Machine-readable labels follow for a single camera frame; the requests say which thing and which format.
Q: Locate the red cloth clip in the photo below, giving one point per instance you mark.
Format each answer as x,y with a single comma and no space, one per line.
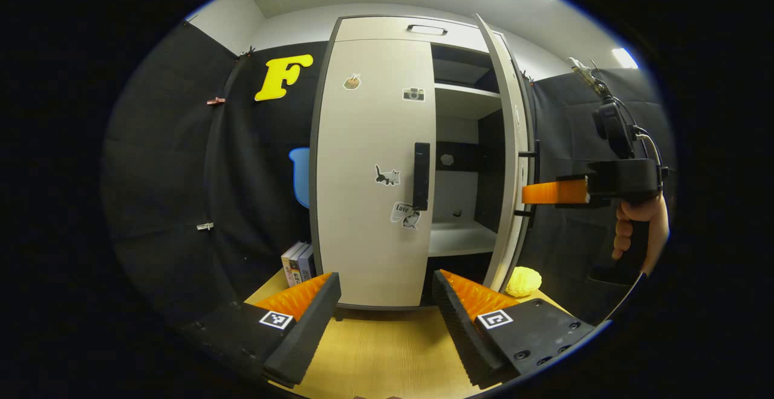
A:
216,101

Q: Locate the short ceiling light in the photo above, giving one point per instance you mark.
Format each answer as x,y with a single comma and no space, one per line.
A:
624,58

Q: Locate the black cloth clip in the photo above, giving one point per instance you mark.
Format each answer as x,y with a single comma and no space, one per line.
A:
247,52

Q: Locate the black backdrop cloth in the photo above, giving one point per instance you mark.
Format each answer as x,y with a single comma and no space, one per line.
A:
175,163
562,127

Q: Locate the white cabinet shelf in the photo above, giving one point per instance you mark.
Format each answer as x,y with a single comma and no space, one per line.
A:
462,103
459,239

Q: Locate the white spine book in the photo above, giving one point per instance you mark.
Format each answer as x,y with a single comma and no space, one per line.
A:
289,266

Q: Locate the white cabinet door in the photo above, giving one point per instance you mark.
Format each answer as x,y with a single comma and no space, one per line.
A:
363,145
505,145

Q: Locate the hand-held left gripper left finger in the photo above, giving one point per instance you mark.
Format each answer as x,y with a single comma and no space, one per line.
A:
308,332

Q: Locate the yellow knobbly ball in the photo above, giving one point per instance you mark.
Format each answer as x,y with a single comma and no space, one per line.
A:
523,282

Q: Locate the white cloth clip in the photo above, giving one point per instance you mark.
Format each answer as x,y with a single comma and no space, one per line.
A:
205,226

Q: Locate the dark blue spine book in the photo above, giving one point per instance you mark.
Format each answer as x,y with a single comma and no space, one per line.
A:
307,263

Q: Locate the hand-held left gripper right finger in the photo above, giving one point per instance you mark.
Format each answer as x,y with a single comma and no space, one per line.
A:
462,332

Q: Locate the grey spine book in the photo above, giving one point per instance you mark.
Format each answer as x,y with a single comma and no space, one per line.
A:
299,264

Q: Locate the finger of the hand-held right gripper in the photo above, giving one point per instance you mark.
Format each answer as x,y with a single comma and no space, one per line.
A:
553,192

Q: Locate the white double-door shoe cabinet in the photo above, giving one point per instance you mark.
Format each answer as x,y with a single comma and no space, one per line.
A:
375,27

